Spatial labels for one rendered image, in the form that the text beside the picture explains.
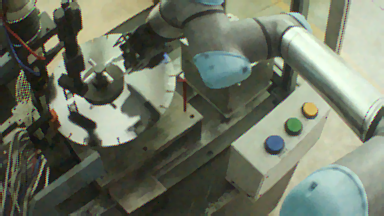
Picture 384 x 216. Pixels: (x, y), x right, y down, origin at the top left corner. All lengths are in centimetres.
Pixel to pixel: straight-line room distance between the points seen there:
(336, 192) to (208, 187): 74
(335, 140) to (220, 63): 155
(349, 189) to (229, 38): 38
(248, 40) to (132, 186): 46
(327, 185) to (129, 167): 68
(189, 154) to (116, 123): 25
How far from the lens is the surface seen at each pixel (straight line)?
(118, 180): 99
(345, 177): 37
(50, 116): 94
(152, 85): 97
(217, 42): 66
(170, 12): 72
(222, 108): 115
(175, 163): 108
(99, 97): 96
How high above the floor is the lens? 169
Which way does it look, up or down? 53 degrees down
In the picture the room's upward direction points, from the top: 1 degrees clockwise
